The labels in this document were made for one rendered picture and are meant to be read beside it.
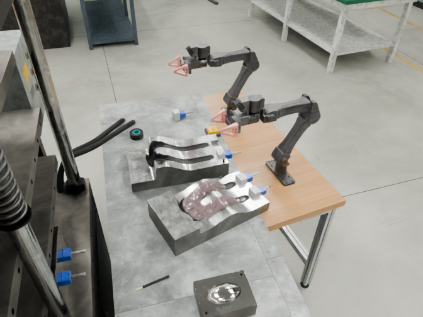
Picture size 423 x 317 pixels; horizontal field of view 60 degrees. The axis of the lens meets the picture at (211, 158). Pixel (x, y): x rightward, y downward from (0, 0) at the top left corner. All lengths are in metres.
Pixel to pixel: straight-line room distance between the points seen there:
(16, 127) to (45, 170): 0.25
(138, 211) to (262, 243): 0.59
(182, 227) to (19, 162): 0.66
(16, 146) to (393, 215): 2.62
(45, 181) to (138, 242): 0.47
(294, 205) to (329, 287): 0.88
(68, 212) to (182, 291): 0.70
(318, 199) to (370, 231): 1.13
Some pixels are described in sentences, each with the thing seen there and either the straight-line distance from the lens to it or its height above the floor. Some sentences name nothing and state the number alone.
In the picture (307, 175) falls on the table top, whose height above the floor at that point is 0.80.
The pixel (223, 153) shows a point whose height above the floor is 0.92.
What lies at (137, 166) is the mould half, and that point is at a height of 0.86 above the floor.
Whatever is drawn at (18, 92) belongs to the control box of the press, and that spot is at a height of 1.31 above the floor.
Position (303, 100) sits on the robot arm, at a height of 1.23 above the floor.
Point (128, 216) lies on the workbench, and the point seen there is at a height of 0.80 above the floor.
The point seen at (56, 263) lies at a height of 0.96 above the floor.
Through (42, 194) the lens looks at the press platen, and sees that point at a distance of 1.63.
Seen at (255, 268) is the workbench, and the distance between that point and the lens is 1.58.
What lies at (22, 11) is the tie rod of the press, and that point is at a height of 1.67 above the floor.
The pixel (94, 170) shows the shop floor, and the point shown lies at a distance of 3.31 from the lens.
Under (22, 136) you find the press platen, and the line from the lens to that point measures 1.52.
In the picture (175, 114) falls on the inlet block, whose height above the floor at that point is 0.85.
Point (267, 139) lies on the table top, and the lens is 2.22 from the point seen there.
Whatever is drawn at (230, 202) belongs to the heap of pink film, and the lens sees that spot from 1.66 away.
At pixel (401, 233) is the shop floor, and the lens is 3.06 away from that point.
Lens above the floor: 2.10
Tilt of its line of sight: 40 degrees down
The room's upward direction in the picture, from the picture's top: 1 degrees clockwise
